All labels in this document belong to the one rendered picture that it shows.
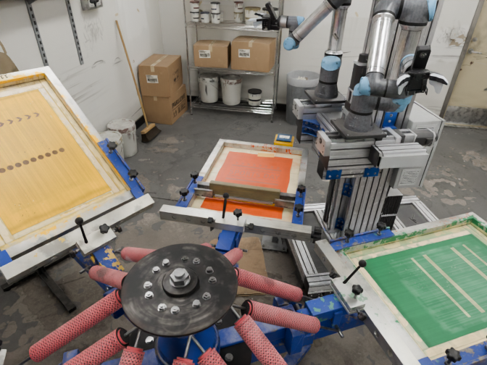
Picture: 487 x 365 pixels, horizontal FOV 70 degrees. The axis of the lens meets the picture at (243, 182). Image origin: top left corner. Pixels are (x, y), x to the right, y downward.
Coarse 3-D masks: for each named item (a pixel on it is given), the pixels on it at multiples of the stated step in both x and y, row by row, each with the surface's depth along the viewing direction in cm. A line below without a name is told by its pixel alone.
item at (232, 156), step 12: (228, 156) 218; (240, 156) 219; (252, 156) 219; (228, 168) 207; (216, 180) 195; (228, 180) 196; (204, 204) 177; (216, 204) 177; (228, 204) 177; (240, 204) 177
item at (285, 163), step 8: (264, 160) 215; (272, 160) 216; (280, 160) 216; (288, 160) 216; (288, 168) 208; (280, 176) 200; (288, 176) 201; (256, 184) 193; (280, 184) 194; (248, 208) 175; (256, 208) 175; (264, 208) 175; (272, 208) 175; (280, 208) 175; (256, 216) 170; (264, 216) 170; (272, 216) 170; (280, 216) 170
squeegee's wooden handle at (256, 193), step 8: (216, 184) 174; (224, 184) 174; (232, 184) 174; (240, 184) 174; (216, 192) 177; (224, 192) 176; (232, 192) 175; (240, 192) 174; (248, 192) 173; (256, 192) 172; (264, 192) 171; (272, 192) 170; (264, 200) 173; (272, 200) 172
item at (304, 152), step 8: (224, 144) 228; (232, 144) 227; (240, 144) 226; (248, 144) 225; (256, 144) 225; (264, 144) 226; (216, 152) 216; (280, 152) 223; (288, 152) 222; (296, 152) 221; (304, 152) 218; (208, 160) 207; (216, 160) 214; (304, 160) 209; (208, 168) 200; (304, 168) 201; (304, 176) 194; (192, 200) 176; (192, 208) 169; (248, 216) 164
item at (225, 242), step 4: (224, 232) 147; (228, 232) 147; (232, 232) 147; (236, 232) 149; (220, 236) 145; (224, 236) 145; (228, 236) 145; (232, 236) 145; (220, 240) 143; (224, 240) 143; (228, 240) 143; (232, 240) 143; (220, 244) 141; (224, 244) 141; (228, 244) 141; (232, 244) 142; (216, 248) 139; (220, 248) 139; (224, 248) 139; (228, 248) 139; (232, 248) 144
